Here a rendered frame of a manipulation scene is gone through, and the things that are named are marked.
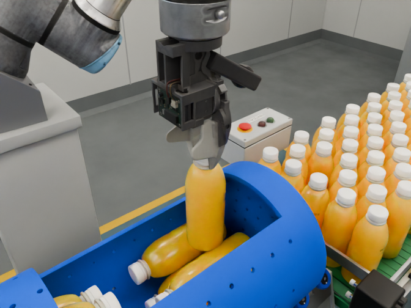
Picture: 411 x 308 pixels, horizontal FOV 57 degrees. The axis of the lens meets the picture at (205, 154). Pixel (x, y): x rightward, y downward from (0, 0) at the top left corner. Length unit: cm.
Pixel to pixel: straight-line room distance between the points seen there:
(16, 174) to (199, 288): 80
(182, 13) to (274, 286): 41
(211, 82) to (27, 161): 79
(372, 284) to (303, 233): 25
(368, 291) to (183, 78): 56
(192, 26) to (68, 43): 71
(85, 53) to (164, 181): 164
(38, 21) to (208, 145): 71
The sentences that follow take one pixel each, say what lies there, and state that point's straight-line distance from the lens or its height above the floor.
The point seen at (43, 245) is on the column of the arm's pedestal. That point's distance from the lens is 141.
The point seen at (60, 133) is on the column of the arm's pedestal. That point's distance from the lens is 119.
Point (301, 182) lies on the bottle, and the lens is 95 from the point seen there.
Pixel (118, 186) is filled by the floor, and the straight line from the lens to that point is 266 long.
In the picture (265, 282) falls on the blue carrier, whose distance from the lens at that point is 59.
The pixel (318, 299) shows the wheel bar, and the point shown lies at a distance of 90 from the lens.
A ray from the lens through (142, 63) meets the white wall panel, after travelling 380.
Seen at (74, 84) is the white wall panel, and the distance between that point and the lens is 355.
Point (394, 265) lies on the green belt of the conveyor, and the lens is 105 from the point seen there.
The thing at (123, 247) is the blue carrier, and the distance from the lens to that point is 74.
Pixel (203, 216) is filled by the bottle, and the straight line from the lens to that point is 65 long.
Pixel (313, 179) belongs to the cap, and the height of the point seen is 111.
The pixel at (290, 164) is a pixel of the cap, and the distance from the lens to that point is 93.
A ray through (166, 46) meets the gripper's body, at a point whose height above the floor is 148.
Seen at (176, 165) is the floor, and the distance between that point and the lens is 279.
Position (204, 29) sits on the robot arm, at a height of 150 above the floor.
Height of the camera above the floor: 163
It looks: 34 degrees down
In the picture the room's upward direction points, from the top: straight up
